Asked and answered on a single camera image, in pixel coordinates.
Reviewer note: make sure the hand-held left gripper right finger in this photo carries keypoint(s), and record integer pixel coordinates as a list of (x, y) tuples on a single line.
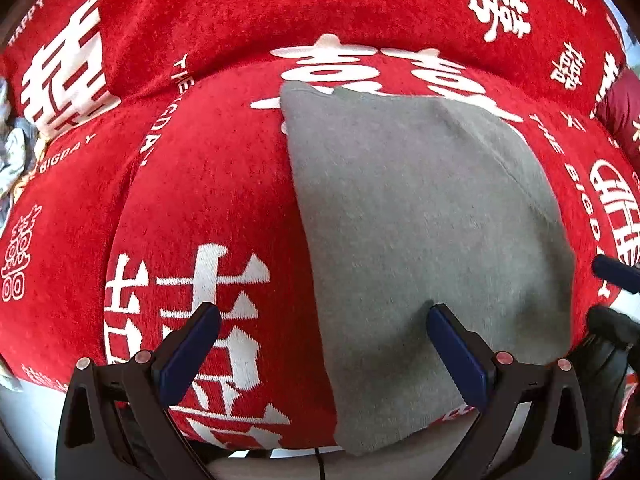
[(457, 360)]

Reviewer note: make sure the grey knitted sweater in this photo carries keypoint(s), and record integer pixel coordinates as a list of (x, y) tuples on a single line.
[(425, 220)]

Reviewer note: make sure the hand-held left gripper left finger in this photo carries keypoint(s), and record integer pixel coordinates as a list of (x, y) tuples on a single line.
[(192, 347)]

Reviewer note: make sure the pile of pale clothes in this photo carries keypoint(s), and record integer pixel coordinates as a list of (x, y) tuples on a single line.
[(15, 155)]

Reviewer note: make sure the dark red cloth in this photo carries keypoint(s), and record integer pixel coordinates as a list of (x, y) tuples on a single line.
[(622, 110)]

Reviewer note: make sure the red printed blanket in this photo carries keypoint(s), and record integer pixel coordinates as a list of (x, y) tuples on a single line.
[(200, 185)]

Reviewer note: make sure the white bed sheet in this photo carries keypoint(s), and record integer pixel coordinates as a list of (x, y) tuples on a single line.
[(30, 425)]

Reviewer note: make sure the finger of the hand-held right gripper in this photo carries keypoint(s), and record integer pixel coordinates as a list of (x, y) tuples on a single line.
[(612, 325), (615, 272)]

